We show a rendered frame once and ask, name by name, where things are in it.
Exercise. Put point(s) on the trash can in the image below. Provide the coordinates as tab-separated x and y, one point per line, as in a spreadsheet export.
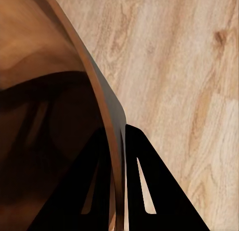
53	97

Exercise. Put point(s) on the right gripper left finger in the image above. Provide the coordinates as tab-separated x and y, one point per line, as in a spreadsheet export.
62	210

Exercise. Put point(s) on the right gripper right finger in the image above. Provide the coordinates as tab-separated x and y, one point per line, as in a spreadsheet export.
174	211

